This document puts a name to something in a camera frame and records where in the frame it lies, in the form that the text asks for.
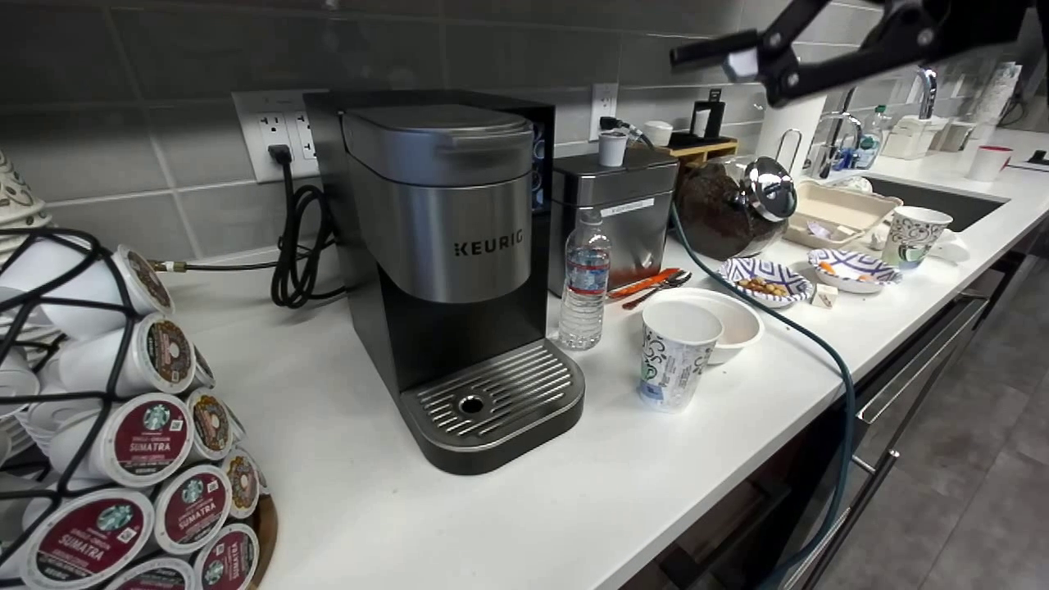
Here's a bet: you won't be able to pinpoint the chrome faucet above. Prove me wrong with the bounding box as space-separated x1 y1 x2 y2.
914 61 945 123

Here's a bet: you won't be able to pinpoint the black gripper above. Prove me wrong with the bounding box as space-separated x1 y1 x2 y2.
670 0 1036 111

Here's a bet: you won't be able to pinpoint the K-cup pod brown lid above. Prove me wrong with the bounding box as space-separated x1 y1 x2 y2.
46 311 200 401
185 384 238 464
0 232 176 330

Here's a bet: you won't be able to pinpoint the blue green soap bottle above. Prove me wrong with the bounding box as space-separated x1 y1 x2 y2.
826 101 891 176

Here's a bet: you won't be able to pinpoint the Keurig coffee machine silver black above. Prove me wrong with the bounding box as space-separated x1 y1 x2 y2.
301 88 590 478

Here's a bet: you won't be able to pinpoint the black bottle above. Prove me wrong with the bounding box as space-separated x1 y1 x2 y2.
688 88 729 143

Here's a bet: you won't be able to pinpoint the patterned bowl with orange food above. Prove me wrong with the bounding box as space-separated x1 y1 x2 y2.
808 244 894 297

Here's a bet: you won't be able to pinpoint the orange red utensils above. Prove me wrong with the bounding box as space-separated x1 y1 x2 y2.
605 265 694 314

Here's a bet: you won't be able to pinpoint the dark wood base cabinet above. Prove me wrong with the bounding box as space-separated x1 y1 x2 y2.
621 437 845 590

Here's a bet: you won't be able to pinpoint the patterned paper cup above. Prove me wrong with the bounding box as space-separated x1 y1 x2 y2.
634 297 725 414
880 202 959 276

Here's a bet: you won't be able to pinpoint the clear plastic water bottle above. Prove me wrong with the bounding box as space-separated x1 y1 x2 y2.
555 202 612 358

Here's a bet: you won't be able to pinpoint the wooden rack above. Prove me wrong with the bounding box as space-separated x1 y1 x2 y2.
667 135 740 170

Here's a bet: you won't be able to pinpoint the white wall outlet with plug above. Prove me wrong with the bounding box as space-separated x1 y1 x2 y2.
230 88 326 185

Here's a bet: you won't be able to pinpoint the stainless steel box container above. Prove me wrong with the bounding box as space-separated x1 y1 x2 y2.
547 143 683 296

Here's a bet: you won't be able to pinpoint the small white cup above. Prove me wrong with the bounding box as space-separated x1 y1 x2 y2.
639 117 676 154
596 123 634 175

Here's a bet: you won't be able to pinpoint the patterned bowl with blue rim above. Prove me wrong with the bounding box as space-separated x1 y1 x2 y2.
718 254 821 314

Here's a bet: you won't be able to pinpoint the black wire pod carousel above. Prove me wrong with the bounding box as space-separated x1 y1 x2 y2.
0 224 283 590

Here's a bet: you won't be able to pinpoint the blue grey power cable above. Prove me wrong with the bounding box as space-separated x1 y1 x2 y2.
596 116 859 590

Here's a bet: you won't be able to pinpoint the steel sink basin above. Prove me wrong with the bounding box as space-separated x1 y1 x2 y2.
870 175 1011 235

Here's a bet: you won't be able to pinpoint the black power cord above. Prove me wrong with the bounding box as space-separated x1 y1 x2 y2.
265 142 343 311

